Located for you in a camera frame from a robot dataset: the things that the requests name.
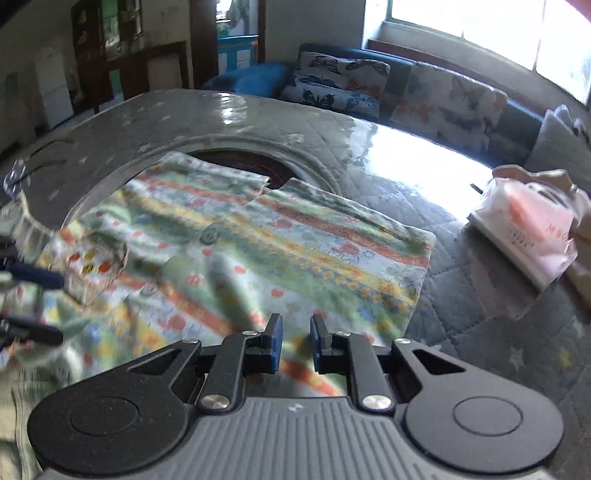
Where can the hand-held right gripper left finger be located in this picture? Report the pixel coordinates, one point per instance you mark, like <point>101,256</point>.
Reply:
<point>276,344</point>

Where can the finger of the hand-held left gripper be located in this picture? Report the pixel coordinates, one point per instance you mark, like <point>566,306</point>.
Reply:
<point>37,331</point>
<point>37,276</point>

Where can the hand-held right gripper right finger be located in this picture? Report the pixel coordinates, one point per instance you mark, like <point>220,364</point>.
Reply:
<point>316,344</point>

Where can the colourful striped floral shirt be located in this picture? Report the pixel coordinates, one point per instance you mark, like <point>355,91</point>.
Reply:
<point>277,240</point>

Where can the grey quilted star table cover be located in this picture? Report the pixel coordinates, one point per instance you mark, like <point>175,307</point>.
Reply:
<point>461,332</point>

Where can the white fridge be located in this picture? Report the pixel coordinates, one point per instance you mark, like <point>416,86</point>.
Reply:
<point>53,87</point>

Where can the dark wooden cabinet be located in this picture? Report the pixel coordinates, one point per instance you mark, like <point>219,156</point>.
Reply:
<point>92,69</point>

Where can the pink tissue packet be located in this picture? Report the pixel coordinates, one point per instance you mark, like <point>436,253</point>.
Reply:
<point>517,226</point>

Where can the small butterfly print cushion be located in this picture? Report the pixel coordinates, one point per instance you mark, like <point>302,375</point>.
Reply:
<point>337,83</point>

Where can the blue sofa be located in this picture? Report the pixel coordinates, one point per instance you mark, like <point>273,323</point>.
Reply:
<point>258,78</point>

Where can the large butterfly print cushion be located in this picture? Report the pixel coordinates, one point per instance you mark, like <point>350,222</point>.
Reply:
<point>452,104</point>

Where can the grey cushion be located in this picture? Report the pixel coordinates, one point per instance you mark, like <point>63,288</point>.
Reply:
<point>558,143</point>

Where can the window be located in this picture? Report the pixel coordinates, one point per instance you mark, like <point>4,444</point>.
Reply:
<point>461,18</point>

